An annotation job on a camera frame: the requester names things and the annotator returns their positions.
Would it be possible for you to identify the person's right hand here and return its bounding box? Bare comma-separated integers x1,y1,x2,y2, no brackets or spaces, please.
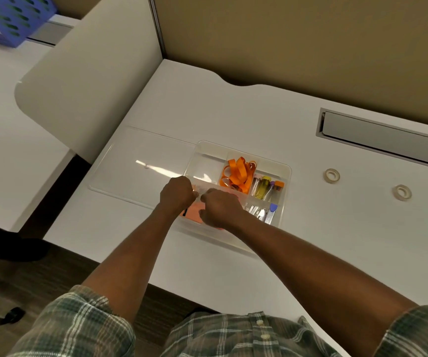
198,187,250,232

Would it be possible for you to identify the person's left hand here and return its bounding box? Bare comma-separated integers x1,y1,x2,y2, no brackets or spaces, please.
158,176,199,216

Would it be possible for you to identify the pink sticky note pad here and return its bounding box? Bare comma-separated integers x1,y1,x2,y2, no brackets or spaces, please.
179,185,225,231

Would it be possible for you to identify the orange lanyard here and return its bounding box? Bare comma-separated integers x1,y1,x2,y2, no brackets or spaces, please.
219,156,258,194

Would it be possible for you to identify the clear plastic organizer box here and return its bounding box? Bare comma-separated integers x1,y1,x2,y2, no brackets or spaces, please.
175,140,293,255

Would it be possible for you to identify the yellow tube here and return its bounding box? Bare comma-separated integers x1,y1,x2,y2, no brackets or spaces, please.
255,176,272,200

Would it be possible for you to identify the clear plastic lid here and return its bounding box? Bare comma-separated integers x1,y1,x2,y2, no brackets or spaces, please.
88,125,198,211

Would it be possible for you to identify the person's right forearm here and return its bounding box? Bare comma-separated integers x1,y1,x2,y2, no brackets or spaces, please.
234,215,419,357

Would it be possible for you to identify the person's left forearm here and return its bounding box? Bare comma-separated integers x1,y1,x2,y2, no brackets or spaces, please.
81,208,187,326

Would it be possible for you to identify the white desk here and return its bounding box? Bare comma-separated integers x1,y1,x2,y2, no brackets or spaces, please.
44,59,428,357
0,14,75,233

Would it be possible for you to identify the white divider panel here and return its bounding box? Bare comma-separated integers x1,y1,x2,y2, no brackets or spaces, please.
14,0,162,164

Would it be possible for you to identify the green plaid shirt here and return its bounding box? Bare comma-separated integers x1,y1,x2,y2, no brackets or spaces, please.
7,285,428,357

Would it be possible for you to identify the tan partition panel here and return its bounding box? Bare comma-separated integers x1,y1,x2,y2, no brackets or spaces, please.
153,0,428,130
50,0,107,20

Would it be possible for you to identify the black chair base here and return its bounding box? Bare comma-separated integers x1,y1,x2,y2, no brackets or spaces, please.
0,306,27,326

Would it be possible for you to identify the purple plastic basket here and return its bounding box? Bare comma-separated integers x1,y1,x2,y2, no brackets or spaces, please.
0,0,58,48

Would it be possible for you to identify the grey cable tray cover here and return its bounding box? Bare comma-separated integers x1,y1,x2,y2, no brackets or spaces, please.
315,107,428,174
27,21,74,47

